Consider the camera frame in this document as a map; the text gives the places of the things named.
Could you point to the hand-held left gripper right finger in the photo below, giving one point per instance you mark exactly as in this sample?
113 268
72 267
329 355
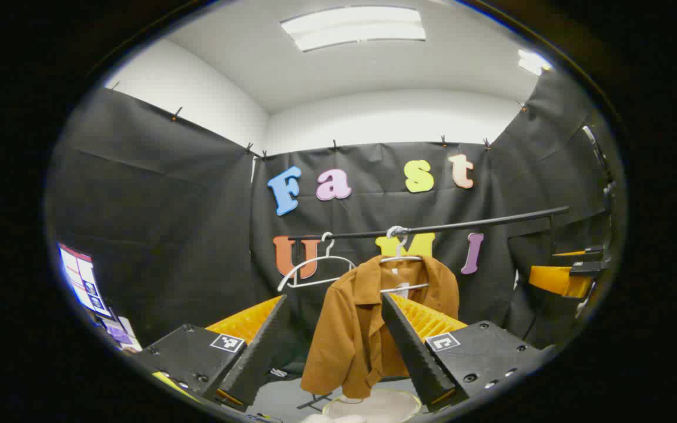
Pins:
415 352

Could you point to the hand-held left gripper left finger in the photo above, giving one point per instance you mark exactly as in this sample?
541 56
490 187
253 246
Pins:
256 358

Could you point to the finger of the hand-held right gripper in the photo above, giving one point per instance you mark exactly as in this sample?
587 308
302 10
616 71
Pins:
556 281
591 254

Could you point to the white round laundry hamper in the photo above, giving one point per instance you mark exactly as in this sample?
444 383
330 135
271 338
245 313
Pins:
385 405

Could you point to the brown jacket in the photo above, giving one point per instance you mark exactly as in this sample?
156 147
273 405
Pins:
350 329

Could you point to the white plastic clothes hanger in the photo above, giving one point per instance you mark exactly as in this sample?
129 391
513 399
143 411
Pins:
400 258
300 267

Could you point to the black clothes rack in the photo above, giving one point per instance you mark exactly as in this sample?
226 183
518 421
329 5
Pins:
462 224

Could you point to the black backdrop cloth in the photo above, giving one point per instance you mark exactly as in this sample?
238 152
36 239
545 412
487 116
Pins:
168 205

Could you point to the small ceiling light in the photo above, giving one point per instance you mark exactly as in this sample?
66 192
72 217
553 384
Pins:
532 61

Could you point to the large rectangular ceiling light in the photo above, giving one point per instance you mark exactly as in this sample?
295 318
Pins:
353 28

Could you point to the wall poster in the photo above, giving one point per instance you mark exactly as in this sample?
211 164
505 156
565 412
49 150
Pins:
83 279

